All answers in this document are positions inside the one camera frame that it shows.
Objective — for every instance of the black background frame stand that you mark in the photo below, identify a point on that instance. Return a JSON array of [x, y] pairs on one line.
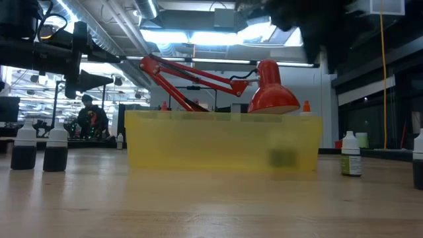
[[57, 99]]

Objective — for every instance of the small green-label bottle white cap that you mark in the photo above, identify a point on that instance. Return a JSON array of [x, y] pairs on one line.
[[351, 165]]

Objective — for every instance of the silver ceiling duct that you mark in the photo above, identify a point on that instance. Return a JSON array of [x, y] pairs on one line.
[[147, 8]]

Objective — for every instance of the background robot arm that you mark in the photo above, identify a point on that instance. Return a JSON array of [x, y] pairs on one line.
[[41, 125]]

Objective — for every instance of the red desk lamp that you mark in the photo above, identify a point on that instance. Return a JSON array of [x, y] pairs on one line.
[[272, 96]]

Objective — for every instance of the tall orange food coloring bottle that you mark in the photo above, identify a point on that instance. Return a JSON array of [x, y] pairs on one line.
[[306, 107]]

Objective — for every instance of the light green cup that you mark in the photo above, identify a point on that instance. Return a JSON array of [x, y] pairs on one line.
[[361, 140]]

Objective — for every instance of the person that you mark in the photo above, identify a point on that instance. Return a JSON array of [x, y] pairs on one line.
[[92, 119]]

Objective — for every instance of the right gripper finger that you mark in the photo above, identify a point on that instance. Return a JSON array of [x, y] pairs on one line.
[[284, 23], [319, 49]]

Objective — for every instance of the tall pink-tip food coloring bottle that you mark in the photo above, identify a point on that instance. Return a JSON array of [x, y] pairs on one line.
[[164, 106]]

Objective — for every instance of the small red box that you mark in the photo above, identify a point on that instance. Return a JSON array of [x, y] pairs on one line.
[[338, 144]]

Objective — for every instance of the yellow translucent plastic bin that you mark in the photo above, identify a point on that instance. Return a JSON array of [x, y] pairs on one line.
[[205, 142]]

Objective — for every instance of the black monitor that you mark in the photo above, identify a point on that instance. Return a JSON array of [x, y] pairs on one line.
[[8, 109]]

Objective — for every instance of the long ceiling light bar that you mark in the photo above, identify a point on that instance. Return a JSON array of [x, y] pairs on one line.
[[221, 61]]

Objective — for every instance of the background workbench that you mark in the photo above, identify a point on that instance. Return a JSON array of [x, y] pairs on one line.
[[89, 143]]

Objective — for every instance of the small dark bottle white cap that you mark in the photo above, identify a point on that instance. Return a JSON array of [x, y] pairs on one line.
[[23, 158], [418, 175], [55, 158]]

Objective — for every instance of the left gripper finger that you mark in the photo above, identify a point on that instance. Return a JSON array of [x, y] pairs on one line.
[[91, 81], [99, 57]]

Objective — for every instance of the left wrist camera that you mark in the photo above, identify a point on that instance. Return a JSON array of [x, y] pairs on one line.
[[62, 38]]

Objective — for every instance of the grey ceiling vent box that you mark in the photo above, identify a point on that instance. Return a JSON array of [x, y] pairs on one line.
[[224, 18]]

